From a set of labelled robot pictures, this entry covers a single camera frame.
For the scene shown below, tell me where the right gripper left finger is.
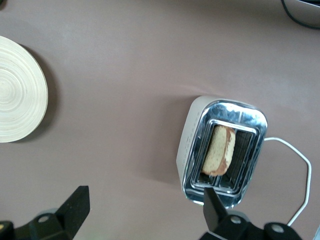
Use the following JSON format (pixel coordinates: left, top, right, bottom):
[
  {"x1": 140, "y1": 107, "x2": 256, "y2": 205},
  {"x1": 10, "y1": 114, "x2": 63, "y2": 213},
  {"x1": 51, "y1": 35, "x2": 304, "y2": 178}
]
[{"x1": 14, "y1": 185, "x2": 91, "y2": 240}]

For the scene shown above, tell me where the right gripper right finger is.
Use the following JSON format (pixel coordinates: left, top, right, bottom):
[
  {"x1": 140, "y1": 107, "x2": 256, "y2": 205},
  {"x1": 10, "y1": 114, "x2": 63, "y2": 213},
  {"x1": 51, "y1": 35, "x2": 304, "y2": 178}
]
[{"x1": 201, "y1": 187, "x2": 266, "y2": 240}]

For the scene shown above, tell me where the slice of brown-crust bread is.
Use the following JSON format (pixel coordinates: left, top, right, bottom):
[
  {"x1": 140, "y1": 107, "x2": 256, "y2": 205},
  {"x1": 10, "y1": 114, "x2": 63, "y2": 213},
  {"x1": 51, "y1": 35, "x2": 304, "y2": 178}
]
[{"x1": 201, "y1": 124, "x2": 236, "y2": 177}]

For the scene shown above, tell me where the round pale wooden plate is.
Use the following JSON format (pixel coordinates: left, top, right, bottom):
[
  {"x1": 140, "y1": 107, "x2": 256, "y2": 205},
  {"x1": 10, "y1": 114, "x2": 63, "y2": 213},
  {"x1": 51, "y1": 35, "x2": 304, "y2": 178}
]
[{"x1": 0, "y1": 34, "x2": 49, "y2": 144}]

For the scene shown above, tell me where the cream and chrome toaster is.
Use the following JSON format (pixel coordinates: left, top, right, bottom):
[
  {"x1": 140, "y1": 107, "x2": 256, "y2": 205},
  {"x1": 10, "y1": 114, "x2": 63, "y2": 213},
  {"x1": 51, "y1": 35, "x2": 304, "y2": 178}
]
[{"x1": 175, "y1": 94, "x2": 269, "y2": 210}]

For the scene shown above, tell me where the brown table cover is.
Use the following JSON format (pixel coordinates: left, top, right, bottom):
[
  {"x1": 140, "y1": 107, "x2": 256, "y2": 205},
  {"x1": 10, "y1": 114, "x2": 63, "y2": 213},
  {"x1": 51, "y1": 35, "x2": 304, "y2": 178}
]
[{"x1": 0, "y1": 0, "x2": 320, "y2": 240}]

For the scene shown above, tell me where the white toaster power cable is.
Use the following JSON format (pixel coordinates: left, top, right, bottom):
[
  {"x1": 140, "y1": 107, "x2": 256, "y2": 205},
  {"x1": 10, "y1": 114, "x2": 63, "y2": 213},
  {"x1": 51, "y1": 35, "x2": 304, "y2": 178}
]
[{"x1": 263, "y1": 136, "x2": 313, "y2": 227}]

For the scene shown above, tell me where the looping black floor cable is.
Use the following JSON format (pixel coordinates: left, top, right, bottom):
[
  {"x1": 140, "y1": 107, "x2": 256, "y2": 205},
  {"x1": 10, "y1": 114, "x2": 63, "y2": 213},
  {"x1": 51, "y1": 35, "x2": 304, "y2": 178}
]
[{"x1": 281, "y1": 0, "x2": 320, "y2": 29}]

